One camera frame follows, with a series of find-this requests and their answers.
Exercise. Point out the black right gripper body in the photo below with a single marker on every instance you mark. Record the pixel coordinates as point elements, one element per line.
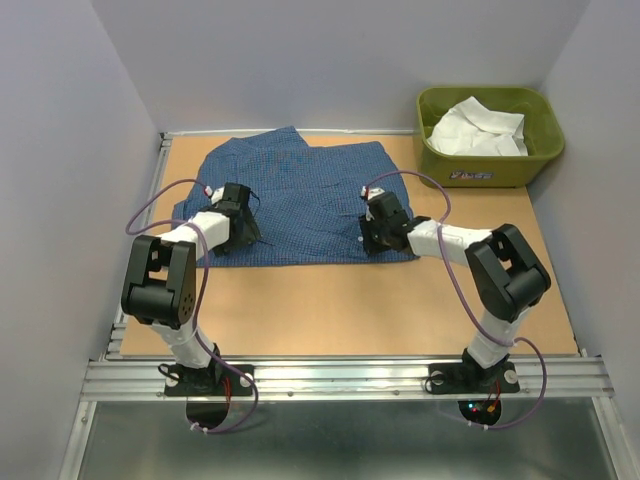
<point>374,235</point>

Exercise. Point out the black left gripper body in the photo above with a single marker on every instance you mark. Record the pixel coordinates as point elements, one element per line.
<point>250,234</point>

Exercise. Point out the blue plaid long sleeve shirt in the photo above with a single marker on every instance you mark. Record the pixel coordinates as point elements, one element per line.
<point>308,201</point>

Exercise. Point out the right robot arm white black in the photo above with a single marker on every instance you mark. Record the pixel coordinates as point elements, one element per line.
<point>508,275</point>

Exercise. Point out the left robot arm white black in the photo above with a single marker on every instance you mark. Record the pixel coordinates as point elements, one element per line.
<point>160,287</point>

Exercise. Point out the white cloth in bin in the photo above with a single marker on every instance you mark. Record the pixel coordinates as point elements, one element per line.
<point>471,129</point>

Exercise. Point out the green plastic bin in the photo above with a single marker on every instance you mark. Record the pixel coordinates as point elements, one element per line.
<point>542,137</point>

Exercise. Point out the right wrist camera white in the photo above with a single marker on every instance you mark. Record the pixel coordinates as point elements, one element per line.
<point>368,194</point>

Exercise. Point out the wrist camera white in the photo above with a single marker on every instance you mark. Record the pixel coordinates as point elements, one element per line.
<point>213,195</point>
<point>368,194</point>

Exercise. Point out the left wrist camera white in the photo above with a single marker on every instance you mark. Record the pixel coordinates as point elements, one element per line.
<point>213,195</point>

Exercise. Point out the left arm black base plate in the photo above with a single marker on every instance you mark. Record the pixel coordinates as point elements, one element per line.
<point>209,393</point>

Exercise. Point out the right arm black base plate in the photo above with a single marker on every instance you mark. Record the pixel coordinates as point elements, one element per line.
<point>480,391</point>

